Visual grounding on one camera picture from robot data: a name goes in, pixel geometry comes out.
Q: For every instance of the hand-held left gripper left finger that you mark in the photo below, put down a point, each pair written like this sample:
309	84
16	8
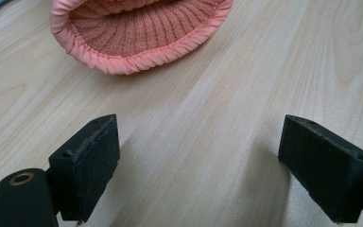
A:
85	170

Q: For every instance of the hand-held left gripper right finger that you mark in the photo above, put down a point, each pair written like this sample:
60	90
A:
327	170

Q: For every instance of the pink knit hat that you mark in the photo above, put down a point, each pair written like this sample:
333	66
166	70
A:
138	38

